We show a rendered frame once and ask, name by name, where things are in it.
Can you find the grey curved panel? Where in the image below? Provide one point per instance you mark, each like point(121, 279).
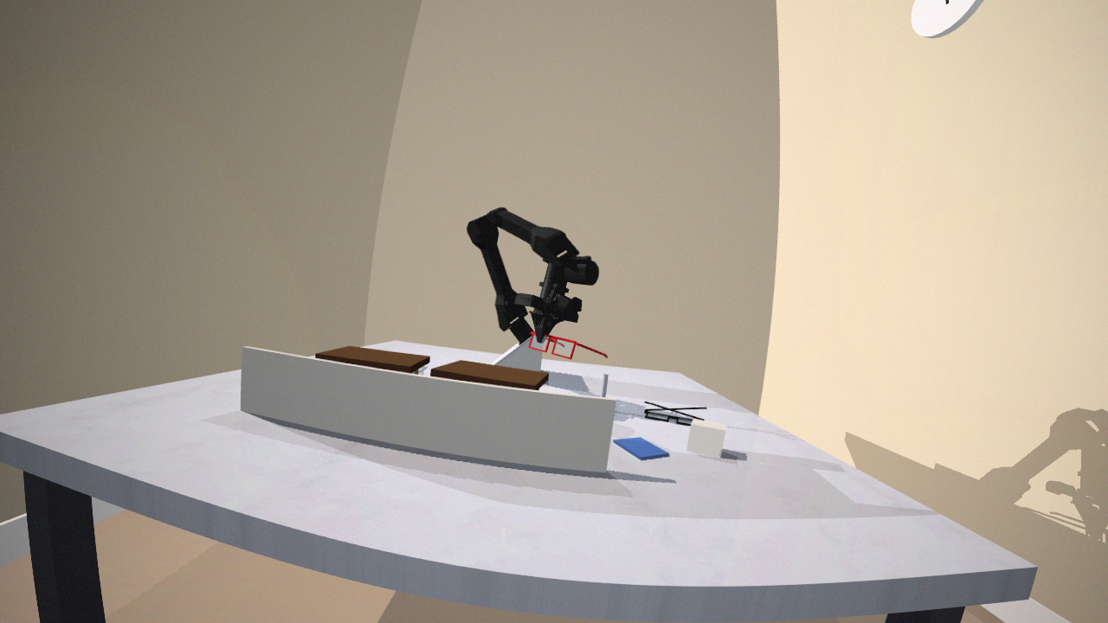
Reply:
point(523, 426)

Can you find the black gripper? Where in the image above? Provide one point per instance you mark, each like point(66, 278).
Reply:
point(545, 317)

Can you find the black glasses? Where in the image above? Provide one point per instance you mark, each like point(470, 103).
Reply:
point(663, 417)

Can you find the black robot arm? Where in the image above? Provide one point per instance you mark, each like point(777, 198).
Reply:
point(547, 242)

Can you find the blue flat rectangular pad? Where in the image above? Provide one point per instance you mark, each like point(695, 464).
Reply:
point(641, 448)

